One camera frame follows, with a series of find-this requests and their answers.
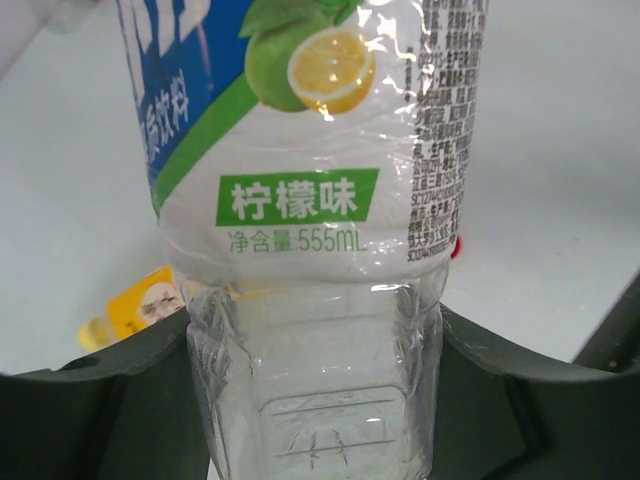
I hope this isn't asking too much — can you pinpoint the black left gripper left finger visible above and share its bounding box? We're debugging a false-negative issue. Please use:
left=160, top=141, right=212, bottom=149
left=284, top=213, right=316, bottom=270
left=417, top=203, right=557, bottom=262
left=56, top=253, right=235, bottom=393
left=1, top=311, right=210, bottom=479

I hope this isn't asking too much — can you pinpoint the red bottle cap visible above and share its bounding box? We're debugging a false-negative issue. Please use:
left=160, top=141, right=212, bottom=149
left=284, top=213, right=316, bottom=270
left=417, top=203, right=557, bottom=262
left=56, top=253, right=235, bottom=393
left=451, top=236, right=462, bottom=259

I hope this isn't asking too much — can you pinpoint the yellow juice bottle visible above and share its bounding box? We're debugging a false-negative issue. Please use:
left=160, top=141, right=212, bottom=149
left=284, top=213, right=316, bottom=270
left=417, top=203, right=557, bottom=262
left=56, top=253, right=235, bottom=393
left=77, top=265, right=185, bottom=352

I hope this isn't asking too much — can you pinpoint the blue-label clear drink bottle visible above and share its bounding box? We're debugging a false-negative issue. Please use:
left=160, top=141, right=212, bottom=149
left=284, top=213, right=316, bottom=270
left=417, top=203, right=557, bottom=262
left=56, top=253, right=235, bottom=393
left=118, top=1, right=488, bottom=479

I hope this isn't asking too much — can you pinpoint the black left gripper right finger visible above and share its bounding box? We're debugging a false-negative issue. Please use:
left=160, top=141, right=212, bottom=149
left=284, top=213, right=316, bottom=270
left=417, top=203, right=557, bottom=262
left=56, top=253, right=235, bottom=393
left=430, top=280, right=639, bottom=479

